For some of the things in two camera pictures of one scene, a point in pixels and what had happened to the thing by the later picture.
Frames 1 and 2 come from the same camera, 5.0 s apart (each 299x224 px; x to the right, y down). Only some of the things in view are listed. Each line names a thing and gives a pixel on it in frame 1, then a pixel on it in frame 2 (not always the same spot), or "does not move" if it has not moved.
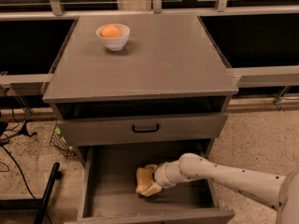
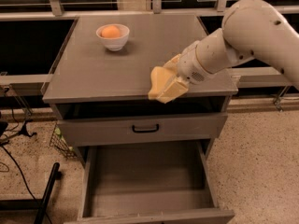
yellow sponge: (144, 178) to (160, 78)
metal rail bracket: (277, 100) does not move
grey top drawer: (95, 131) does not move
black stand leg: (42, 210) does not move
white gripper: (163, 175) to (189, 65)
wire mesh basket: (59, 142) does not move
